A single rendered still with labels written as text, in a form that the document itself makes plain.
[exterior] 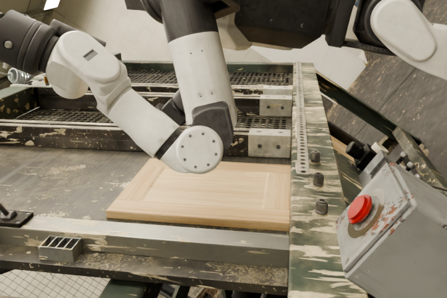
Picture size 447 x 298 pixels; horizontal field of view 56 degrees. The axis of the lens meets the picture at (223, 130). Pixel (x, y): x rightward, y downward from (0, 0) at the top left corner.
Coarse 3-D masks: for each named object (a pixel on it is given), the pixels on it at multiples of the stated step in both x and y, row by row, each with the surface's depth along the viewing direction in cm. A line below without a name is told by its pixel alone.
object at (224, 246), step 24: (0, 240) 86; (24, 240) 85; (96, 240) 82; (120, 240) 82; (144, 240) 81; (168, 240) 80; (192, 240) 80; (216, 240) 79; (240, 240) 79; (264, 240) 79; (288, 240) 79; (264, 264) 78; (288, 264) 77
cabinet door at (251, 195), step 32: (160, 160) 122; (128, 192) 103; (160, 192) 104; (192, 192) 103; (224, 192) 103; (256, 192) 103; (288, 192) 102; (224, 224) 91; (256, 224) 90; (288, 224) 89
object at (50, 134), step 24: (0, 120) 144; (24, 120) 143; (24, 144) 140; (48, 144) 138; (72, 144) 137; (96, 144) 136; (120, 144) 134; (240, 144) 128; (264, 144) 127; (288, 144) 125
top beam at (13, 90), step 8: (120, 56) 273; (8, 88) 177; (16, 88) 177; (24, 88) 177; (32, 88) 181; (0, 96) 164; (8, 96) 166; (16, 96) 171; (24, 96) 176; (32, 96) 181; (0, 104) 162; (8, 104) 166; (16, 104) 171; (24, 104) 176; (32, 104) 182; (0, 112) 162; (8, 112) 166; (16, 112) 171; (24, 112) 176
